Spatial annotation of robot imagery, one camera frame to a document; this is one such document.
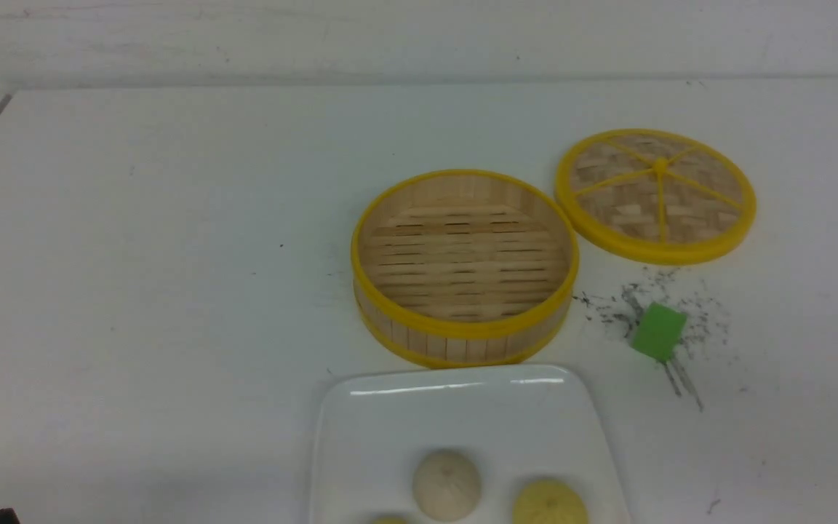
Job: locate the yellow steamed bun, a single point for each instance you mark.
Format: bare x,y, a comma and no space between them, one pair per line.
549,501

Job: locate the white square plate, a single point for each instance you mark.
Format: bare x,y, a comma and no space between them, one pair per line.
517,424

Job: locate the white steamed bun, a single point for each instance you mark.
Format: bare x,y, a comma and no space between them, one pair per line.
447,486

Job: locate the green cube block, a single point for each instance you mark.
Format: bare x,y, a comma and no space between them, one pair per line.
658,333

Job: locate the bamboo steamer lid yellow rim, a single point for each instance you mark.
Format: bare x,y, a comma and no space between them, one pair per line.
655,197

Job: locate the yellow bun at bottom edge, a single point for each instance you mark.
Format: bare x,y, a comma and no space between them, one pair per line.
389,519

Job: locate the bamboo steamer basket yellow rim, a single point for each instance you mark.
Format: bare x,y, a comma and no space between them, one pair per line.
462,267

